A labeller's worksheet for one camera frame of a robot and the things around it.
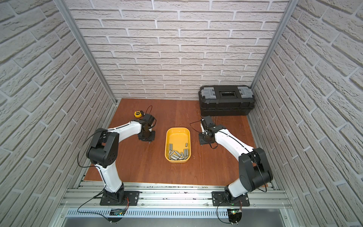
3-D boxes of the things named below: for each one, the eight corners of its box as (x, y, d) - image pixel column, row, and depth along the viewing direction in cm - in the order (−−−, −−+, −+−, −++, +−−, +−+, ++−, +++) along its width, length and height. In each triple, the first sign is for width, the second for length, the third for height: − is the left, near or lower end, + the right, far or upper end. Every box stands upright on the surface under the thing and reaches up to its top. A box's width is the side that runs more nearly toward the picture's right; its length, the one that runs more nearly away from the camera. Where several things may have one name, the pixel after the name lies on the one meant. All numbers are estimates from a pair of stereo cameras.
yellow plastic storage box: (163, 162, 88) (162, 159, 83) (167, 132, 103) (166, 127, 98) (191, 162, 88) (191, 159, 83) (190, 132, 103) (190, 127, 98)
